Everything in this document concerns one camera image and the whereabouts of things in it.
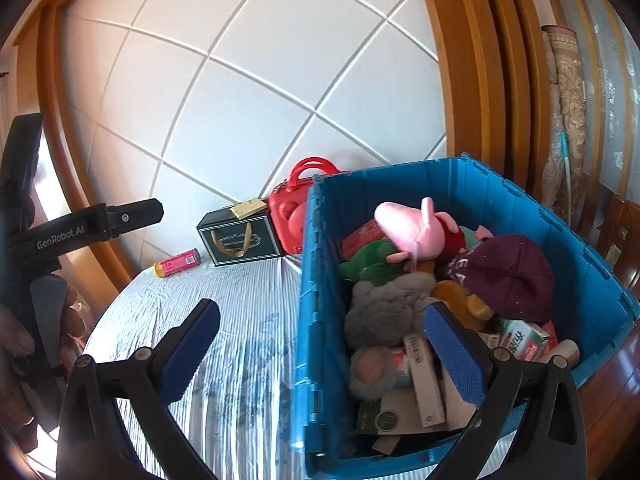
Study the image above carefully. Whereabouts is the white lint roller refill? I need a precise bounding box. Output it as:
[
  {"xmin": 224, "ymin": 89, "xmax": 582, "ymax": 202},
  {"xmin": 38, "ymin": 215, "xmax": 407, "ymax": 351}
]
[{"xmin": 537, "ymin": 339, "xmax": 580, "ymax": 367}]

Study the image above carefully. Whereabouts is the red white ointment box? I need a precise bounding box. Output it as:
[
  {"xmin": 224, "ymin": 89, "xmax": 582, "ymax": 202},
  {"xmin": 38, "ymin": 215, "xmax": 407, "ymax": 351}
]
[{"xmin": 404, "ymin": 333, "xmax": 446, "ymax": 428}]

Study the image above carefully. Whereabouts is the maroon cap with lettering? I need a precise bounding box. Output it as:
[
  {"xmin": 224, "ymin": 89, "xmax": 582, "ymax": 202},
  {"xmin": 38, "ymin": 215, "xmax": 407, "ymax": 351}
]
[{"xmin": 447, "ymin": 234, "xmax": 554, "ymax": 325}]

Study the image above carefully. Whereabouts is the grey koala plush toy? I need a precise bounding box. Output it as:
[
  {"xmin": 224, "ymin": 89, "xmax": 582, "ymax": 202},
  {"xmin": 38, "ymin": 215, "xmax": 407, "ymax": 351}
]
[{"xmin": 344, "ymin": 272, "xmax": 436, "ymax": 349}]

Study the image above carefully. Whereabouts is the pink pig plush toy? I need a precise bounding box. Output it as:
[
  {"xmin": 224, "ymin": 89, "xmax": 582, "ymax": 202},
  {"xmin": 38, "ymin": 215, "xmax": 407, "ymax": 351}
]
[{"xmin": 374, "ymin": 197, "xmax": 492, "ymax": 270}]

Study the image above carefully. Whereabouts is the person's hand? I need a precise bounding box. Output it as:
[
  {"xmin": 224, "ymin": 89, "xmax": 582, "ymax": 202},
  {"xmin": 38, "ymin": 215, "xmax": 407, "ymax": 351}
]
[{"xmin": 1, "ymin": 285, "xmax": 91, "ymax": 453}]

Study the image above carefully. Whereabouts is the pink yellow snack can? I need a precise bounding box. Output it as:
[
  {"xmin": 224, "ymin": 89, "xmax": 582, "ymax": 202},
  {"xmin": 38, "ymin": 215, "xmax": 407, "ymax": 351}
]
[{"xmin": 152, "ymin": 248, "xmax": 201, "ymax": 278}]

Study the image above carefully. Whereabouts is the green white snack packet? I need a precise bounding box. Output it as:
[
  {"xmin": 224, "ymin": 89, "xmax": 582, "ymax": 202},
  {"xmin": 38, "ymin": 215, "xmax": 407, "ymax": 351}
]
[{"xmin": 499, "ymin": 318, "xmax": 550, "ymax": 362}]

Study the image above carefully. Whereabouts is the black coffee cup gift box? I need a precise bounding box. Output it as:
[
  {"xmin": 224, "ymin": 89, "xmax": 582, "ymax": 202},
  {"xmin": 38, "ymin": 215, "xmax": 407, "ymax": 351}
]
[{"xmin": 196, "ymin": 208, "xmax": 284, "ymax": 266}]

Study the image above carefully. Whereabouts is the yellow card on box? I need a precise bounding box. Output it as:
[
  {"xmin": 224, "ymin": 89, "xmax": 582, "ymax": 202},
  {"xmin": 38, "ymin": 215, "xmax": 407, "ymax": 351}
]
[{"xmin": 230, "ymin": 197, "xmax": 268, "ymax": 220}]

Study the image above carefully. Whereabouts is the blue plastic storage crate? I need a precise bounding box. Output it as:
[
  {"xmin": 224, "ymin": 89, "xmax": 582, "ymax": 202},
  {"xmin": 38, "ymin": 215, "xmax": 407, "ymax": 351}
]
[{"xmin": 292, "ymin": 156, "xmax": 639, "ymax": 479}]

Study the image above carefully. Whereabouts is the white striped bed sheet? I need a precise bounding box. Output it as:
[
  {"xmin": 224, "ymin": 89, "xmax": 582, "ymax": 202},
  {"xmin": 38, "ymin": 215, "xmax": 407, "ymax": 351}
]
[{"xmin": 86, "ymin": 257, "xmax": 306, "ymax": 479}]

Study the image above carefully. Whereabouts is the red bear plastic case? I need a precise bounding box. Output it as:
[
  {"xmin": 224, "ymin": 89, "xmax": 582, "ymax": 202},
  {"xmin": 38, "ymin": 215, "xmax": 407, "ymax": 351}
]
[{"xmin": 268, "ymin": 157, "xmax": 340, "ymax": 255}]

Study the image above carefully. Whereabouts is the orange plush toy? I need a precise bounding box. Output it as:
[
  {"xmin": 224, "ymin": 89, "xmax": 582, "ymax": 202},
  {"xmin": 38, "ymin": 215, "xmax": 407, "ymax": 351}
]
[{"xmin": 410, "ymin": 261, "xmax": 495, "ymax": 333}]

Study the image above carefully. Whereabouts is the green plush toy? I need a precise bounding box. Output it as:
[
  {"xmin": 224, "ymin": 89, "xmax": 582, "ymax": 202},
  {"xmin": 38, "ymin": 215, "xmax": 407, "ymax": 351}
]
[{"xmin": 338, "ymin": 238, "xmax": 404, "ymax": 286}]

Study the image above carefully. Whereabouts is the rolled patterned carpet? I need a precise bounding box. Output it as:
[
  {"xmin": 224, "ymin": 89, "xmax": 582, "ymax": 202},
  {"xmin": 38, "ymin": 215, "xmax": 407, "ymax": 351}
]
[{"xmin": 541, "ymin": 25, "xmax": 587, "ymax": 222}]

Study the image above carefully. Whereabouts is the teal mop handle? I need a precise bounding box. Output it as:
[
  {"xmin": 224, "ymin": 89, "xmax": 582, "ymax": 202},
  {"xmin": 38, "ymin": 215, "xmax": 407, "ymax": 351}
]
[{"xmin": 559, "ymin": 131, "xmax": 573, "ymax": 228}]

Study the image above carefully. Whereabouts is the wooden headboard frame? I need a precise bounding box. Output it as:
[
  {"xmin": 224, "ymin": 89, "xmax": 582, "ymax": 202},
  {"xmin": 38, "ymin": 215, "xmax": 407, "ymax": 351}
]
[{"xmin": 1, "ymin": 0, "xmax": 533, "ymax": 313}]

